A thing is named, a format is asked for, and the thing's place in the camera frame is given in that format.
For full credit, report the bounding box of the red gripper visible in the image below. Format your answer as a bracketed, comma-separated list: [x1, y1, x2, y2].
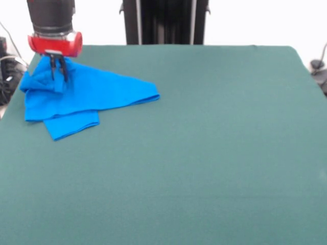
[27, 31, 83, 82]

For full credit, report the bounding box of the blue shirt with white print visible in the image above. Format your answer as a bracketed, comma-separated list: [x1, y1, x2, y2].
[19, 56, 161, 141]

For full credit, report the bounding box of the black stand base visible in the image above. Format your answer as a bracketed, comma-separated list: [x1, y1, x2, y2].
[310, 59, 327, 96]
[0, 37, 28, 106]

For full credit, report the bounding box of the dark green table cloth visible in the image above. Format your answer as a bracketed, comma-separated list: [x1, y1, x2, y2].
[0, 45, 327, 245]

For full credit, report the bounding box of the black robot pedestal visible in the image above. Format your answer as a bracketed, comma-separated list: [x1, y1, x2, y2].
[119, 0, 212, 46]

